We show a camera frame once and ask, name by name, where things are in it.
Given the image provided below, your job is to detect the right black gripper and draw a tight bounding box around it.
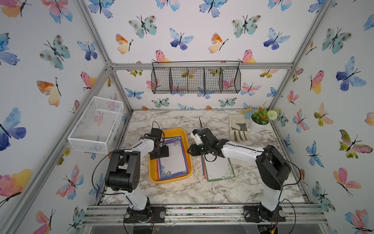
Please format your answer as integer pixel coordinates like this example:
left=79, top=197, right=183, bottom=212
left=184, top=143, right=210, bottom=156

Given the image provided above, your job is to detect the yellow plastic storage tray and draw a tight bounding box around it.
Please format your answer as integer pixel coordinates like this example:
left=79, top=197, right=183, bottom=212
left=149, top=128, right=193, bottom=184

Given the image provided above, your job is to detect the red stationery paper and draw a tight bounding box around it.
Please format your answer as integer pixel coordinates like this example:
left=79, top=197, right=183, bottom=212
left=201, top=156, right=207, bottom=179

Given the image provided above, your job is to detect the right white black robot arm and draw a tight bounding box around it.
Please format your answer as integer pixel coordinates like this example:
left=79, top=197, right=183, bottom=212
left=187, top=128, right=291, bottom=223

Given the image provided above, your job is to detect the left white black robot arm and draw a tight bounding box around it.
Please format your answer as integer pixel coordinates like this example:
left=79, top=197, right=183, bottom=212
left=104, top=128, right=169, bottom=224

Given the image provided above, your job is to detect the stack of stationery papers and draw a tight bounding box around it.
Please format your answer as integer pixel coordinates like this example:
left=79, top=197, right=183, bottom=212
left=155, top=136, right=191, bottom=181

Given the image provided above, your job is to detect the beige green gardening glove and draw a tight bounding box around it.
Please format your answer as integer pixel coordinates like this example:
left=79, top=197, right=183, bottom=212
left=229, top=115, right=249, bottom=142

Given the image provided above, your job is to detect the white potted flower plant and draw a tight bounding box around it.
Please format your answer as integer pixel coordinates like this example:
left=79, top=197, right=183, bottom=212
left=249, top=102, right=280, bottom=133

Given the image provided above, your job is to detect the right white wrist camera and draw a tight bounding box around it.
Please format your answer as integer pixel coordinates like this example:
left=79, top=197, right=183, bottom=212
left=191, top=132, right=203, bottom=145

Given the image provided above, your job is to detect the white mesh wall basket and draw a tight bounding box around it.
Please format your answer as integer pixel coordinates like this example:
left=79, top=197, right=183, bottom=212
left=68, top=96, right=123, bottom=154

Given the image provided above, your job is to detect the black wire wall basket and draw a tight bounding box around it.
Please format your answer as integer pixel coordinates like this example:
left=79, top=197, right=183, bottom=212
left=148, top=61, right=242, bottom=95

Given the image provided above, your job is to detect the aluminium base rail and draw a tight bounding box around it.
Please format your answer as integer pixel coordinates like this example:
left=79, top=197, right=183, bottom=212
left=83, top=203, right=327, bottom=226

